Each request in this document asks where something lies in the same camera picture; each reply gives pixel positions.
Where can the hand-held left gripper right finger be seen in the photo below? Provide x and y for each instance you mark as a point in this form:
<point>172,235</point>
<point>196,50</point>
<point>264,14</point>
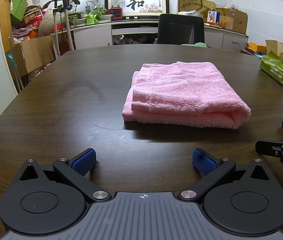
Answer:
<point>204,161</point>

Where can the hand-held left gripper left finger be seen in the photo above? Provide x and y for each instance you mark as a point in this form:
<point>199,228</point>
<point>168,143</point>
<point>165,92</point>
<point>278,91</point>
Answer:
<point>85,161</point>

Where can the pink towel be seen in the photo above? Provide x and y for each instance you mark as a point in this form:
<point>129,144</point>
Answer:
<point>181,90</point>

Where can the green tissue pack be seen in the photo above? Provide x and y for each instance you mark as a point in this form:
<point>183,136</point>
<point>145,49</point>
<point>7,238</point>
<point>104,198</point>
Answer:
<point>274,70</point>

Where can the dark book stack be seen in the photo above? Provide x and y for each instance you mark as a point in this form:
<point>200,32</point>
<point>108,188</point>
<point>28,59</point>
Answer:
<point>250,52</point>

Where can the orange box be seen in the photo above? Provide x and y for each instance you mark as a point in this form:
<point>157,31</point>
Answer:
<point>256,47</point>

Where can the mint green cloth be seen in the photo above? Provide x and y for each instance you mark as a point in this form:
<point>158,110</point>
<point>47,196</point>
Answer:
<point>196,45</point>

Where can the large plain cardboard box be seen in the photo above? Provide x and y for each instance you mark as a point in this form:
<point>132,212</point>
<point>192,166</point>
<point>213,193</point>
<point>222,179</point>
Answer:
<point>36,52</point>

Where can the white counter desk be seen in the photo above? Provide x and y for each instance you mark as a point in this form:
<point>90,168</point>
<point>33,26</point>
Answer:
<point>91,36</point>

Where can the pale crumpled bundle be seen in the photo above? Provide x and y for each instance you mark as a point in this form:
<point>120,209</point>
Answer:
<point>131,40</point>

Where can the black office chair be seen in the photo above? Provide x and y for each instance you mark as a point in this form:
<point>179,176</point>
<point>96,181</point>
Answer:
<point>179,30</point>

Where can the small illustrated box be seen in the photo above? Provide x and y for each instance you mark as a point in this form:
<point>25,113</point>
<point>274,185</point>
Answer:
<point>213,17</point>

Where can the white plastic bag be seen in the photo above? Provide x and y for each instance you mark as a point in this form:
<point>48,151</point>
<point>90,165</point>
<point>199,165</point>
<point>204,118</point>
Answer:
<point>231,5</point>

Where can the small potted plant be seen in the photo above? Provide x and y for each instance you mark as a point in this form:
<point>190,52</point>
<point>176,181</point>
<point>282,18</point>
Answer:
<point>104,17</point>
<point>77,21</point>

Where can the bright green paper bag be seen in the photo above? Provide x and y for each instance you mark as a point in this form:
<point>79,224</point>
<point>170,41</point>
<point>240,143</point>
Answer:
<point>92,19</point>

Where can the beige fuzzy cushion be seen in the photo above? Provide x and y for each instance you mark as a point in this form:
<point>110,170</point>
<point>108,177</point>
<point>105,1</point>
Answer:
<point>47,23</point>

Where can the blender with red base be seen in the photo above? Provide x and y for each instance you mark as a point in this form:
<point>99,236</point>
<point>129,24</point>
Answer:
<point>115,12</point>

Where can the pile of boxes and cloths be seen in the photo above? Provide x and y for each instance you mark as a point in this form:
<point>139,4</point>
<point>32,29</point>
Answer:
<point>31,17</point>

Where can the cardboard boxes on counter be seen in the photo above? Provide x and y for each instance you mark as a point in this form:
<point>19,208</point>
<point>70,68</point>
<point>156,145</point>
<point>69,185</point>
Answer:
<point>194,3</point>

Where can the wooden shelf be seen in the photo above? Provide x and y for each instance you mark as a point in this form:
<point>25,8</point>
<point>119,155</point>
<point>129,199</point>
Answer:
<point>4,17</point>

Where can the framed lotus calligraphy picture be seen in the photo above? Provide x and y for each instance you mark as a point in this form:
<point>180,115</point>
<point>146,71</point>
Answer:
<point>141,3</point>

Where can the green cardboard box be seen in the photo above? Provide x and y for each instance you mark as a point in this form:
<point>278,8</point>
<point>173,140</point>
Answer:
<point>17,6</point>

